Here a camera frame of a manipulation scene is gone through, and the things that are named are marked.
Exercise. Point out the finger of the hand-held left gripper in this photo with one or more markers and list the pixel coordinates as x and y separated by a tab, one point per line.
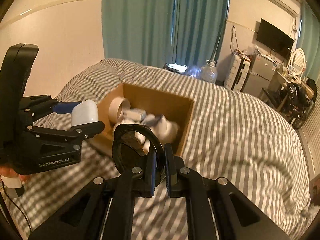
75	132
62	107

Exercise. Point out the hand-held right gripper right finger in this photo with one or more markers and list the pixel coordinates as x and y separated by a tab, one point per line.
170	175

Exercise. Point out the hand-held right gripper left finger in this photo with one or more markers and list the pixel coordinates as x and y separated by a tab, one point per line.
150	172

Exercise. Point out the pale earbud charging case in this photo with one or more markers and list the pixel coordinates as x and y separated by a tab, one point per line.
83	112

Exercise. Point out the beige tape roll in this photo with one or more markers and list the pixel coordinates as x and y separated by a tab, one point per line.
115	105

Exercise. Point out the blue white tissue pack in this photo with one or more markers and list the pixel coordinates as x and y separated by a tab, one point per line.
151	119

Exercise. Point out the white tube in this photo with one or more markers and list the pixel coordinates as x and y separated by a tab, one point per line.
136	114

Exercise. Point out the cardboard box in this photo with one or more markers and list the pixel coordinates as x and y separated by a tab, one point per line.
155	97

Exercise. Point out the person's left hand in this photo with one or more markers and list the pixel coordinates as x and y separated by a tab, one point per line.
7	172

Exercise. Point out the grey checked blanket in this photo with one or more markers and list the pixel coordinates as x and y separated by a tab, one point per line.
237	142

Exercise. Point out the clear plastic bag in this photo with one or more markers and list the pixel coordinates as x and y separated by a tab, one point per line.
192	71

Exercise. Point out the large clear water bottle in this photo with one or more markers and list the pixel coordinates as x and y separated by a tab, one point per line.
208	73

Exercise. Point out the wide teal curtain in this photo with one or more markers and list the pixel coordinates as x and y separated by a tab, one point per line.
137	22

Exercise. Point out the white ribbed suitcase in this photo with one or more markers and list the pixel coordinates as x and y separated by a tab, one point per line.
236	72

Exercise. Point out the white pole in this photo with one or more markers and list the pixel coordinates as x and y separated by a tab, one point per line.
217	47

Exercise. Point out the grey small fridge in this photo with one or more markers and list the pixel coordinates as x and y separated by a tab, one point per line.
260	72

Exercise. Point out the grey dressing table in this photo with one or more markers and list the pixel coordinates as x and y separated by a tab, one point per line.
275	85

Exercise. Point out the white louvred wardrobe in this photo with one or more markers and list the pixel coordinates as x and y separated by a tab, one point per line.
312	142

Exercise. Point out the pile of black bags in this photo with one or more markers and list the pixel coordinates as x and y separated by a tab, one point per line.
297	102

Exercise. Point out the narrow teal curtain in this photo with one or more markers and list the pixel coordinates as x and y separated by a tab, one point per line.
200	20

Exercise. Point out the white oval mirror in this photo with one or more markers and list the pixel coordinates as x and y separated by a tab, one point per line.
298	61

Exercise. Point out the short teal curtain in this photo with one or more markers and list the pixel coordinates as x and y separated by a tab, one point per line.
311	42

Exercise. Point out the black wall television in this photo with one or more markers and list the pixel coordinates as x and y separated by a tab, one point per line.
273	38

